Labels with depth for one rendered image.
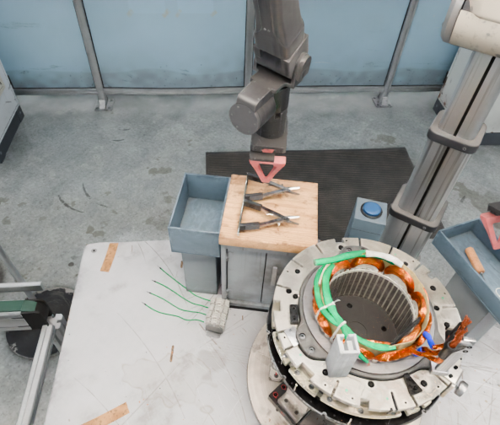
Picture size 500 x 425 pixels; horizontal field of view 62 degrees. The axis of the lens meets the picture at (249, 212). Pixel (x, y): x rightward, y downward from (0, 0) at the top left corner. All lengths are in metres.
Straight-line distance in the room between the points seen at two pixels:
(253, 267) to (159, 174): 1.70
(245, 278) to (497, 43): 0.67
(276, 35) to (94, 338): 0.79
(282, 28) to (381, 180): 2.09
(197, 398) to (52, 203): 1.76
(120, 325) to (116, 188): 1.52
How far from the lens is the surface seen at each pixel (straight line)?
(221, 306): 1.05
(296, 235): 0.87
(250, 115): 0.69
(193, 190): 1.02
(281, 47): 0.66
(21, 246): 2.41
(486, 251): 1.04
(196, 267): 1.02
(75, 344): 1.11
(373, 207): 0.99
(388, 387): 0.72
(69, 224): 2.41
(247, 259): 0.92
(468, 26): 0.90
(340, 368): 0.67
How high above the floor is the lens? 1.73
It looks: 48 degrees down
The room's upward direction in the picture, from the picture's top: 3 degrees clockwise
